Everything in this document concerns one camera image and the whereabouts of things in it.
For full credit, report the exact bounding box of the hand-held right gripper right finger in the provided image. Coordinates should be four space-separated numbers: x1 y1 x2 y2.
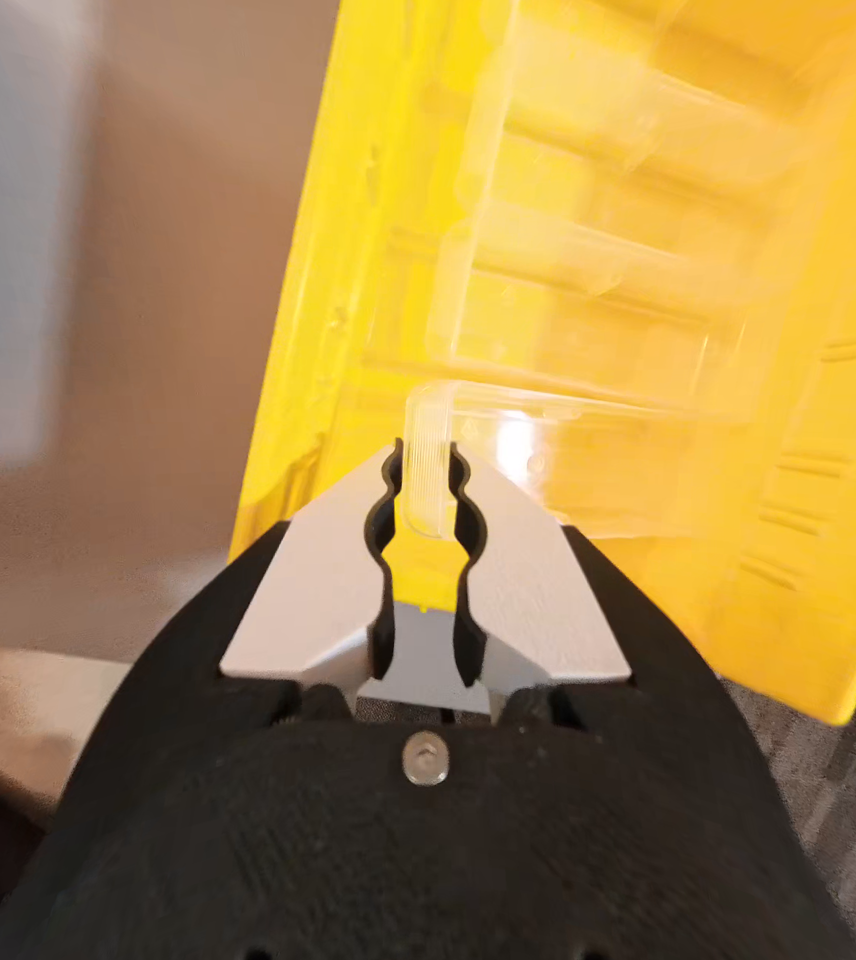
450 441 634 725

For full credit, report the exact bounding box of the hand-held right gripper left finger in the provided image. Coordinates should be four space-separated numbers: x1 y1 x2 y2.
218 438 407 702

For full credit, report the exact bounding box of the clear plastic parts drawer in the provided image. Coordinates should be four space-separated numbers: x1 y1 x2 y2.
401 378 707 543

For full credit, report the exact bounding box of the yellow plastic shelf bin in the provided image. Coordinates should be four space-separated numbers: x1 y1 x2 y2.
227 0 856 727

